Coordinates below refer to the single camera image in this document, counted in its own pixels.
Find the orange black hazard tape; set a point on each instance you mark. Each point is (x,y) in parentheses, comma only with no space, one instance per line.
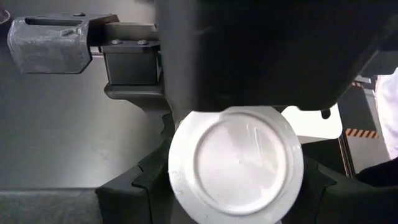
(362,133)

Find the white cap spice jar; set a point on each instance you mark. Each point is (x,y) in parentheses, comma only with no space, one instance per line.
(242,165)

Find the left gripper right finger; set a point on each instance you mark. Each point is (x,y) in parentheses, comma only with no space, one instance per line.
(342,205)

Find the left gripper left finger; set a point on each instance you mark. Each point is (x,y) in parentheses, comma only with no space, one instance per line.
(140,199)

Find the black table mat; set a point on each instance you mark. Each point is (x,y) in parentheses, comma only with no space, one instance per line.
(62,124)

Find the person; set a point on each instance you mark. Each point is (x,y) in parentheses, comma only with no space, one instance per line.
(388,118)

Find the white plastic bin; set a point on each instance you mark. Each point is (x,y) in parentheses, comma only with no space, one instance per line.
(311,124)

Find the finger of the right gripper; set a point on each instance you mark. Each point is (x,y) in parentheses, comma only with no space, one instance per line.
(49,46)

